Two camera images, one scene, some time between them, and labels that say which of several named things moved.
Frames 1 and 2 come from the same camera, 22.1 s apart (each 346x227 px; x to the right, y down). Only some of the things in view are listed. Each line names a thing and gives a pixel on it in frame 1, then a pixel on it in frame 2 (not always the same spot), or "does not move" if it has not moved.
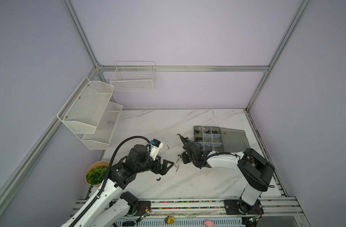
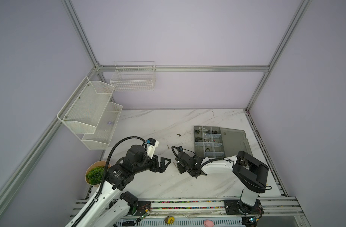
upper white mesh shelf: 82,112 does not move
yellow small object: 169,220 does not move
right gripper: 184,159 to 178,168
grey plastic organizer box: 222,139 does not move
